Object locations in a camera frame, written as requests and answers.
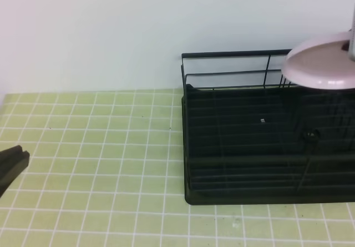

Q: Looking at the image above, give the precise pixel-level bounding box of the black wire dish rack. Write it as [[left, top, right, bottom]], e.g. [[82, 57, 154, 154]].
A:
[[180, 48, 355, 192]]

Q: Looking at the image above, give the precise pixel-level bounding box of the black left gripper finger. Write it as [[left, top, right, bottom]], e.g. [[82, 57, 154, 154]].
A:
[[0, 145, 30, 197]]

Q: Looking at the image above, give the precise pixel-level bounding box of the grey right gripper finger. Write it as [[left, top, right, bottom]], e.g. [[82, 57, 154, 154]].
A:
[[348, 7, 355, 61]]

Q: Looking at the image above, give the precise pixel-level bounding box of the black drip tray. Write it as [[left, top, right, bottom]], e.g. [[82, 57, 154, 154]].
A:
[[182, 85, 354, 205]]

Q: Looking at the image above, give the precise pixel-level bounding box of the pink round plate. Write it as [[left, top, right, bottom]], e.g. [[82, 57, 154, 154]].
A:
[[282, 31, 354, 90]]

